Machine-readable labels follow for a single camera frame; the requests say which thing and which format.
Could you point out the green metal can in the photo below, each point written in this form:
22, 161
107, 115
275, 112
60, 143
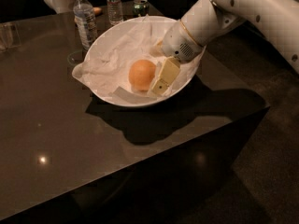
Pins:
140, 8

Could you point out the small tan object behind bottle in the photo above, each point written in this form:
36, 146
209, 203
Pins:
97, 11

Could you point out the clear water bottle rear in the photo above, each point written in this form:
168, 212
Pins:
114, 9

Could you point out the clear glass at left edge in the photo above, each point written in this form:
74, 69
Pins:
9, 36

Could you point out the orange fruit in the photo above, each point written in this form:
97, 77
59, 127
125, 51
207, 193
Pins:
141, 73

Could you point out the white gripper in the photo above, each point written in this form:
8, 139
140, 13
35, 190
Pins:
177, 43

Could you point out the clear water bottle white cap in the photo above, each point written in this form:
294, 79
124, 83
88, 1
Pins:
86, 22

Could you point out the white bowl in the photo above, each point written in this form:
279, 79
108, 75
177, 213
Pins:
137, 101

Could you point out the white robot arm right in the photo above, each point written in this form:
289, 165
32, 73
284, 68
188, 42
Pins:
277, 20

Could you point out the white crumpled paper liner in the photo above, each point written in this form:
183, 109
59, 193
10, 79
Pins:
115, 56

